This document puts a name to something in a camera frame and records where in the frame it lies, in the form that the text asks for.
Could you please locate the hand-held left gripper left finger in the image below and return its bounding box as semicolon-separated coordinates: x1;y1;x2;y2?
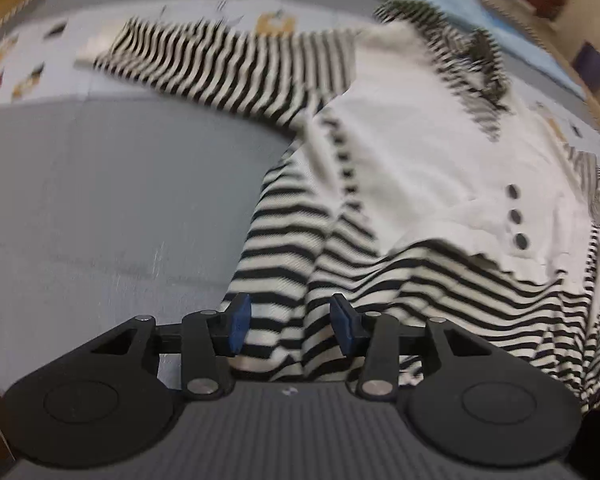
87;292;253;401

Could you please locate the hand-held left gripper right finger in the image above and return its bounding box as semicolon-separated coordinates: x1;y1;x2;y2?
329;294;501;401

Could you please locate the black and white striped garment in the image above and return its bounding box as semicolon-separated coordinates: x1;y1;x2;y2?
74;0;600;413

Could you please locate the grey printed bed sheet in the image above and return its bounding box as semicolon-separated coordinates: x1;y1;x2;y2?
0;0;600;411

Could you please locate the purple box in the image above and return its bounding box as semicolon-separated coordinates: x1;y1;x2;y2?
572;42;600;93

